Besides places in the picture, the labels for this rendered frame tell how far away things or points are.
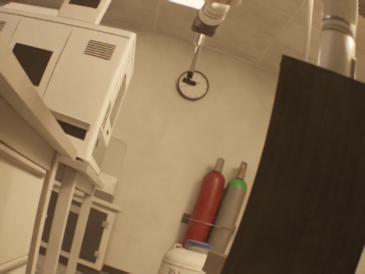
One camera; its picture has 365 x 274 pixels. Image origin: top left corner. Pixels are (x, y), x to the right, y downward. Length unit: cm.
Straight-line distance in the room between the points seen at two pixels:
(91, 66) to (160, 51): 328
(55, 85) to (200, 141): 319
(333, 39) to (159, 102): 400
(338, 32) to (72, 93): 111
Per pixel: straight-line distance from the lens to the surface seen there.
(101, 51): 168
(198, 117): 474
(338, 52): 83
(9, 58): 46
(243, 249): 64
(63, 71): 168
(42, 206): 112
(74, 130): 130
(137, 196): 458
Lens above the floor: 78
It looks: 12 degrees up
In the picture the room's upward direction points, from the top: 18 degrees clockwise
